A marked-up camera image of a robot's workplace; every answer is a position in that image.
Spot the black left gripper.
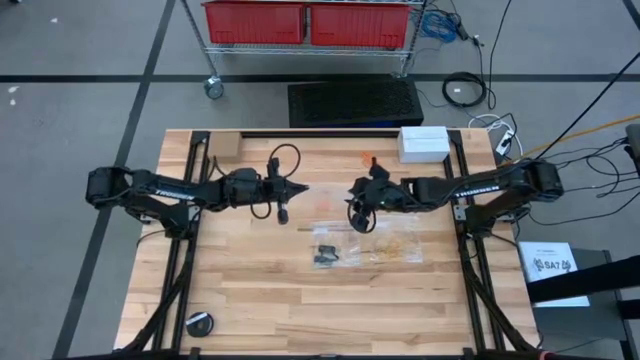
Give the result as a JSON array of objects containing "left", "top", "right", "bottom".
[{"left": 223, "top": 158, "right": 310, "bottom": 225}]

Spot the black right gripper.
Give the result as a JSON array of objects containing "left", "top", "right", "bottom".
[{"left": 346, "top": 163, "right": 405, "bottom": 231}]

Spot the brown cardboard box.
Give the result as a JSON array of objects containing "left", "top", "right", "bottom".
[{"left": 208, "top": 131, "right": 243, "bottom": 160}]

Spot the white box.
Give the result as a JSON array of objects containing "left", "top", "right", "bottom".
[{"left": 397, "top": 125, "right": 452, "bottom": 165}]

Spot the white power strip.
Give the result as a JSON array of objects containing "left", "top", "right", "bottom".
[{"left": 493, "top": 128, "right": 516, "bottom": 157}]

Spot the black round tape roll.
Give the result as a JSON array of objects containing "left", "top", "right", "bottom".
[{"left": 185, "top": 311, "right": 215, "bottom": 339}]

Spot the red plastic storage bin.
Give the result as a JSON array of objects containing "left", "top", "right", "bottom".
[
  {"left": 202, "top": 0, "right": 307, "bottom": 45},
  {"left": 309, "top": 2, "right": 412, "bottom": 49}
]

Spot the white SA7 booklet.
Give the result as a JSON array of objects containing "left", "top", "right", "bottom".
[{"left": 518, "top": 241, "right": 591, "bottom": 309}]

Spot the grey side table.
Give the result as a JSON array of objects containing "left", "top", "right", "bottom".
[{"left": 519, "top": 247, "right": 640, "bottom": 360}]

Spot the black bar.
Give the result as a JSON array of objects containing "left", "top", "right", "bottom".
[{"left": 527, "top": 254, "right": 640, "bottom": 305}]

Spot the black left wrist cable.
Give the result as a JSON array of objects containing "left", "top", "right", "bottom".
[{"left": 268, "top": 143, "right": 302, "bottom": 179}]

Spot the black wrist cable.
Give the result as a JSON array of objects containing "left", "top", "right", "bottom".
[
  {"left": 348, "top": 209, "right": 376, "bottom": 235},
  {"left": 268, "top": 143, "right": 302, "bottom": 179}
]

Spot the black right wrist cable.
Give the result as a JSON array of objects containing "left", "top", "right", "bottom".
[{"left": 348, "top": 209, "right": 376, "bottom": 235}]

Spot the black aluminium table frame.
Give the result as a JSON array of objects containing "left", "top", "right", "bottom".
[{"left": 119, "top": 128, "right": 544, "bottom": 360}]

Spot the chrome wire shelf cart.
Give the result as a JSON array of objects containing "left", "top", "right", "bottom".
[{"left": 179, "top": 0, "right": 431, "bottom": 100}]

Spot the white floor cable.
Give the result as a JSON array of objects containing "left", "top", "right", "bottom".
[{"left": 468, "top": 113, "right": 525, "bottom": 151}]

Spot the black coiled cable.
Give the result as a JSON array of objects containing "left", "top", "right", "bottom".
[{"left": 441, "top": 71, "right": 489, "bottom": 109}]

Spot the blue coiled cable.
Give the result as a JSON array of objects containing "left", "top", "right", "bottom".
[{"left": 421, "top": 9, "right": 460, "bottom": 44}]

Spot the thin black floor cable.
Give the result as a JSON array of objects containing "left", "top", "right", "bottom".
[{"left": 527, "top": 137, "right": 640, "bottom": 227}]

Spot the long black floor cable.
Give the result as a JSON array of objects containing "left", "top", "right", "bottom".
[{"left": 487, "top": 0, "right": 515, "bottom": 110}]

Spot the diagonal black cable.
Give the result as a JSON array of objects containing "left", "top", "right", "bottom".
[{"left": 519, "top": 64, "right": 640, "bottom": 166}]

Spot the orange-yellow floor cable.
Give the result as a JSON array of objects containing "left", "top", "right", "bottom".
[{"left": 499, "top": 114, "right": 640, "bottom": 167}]

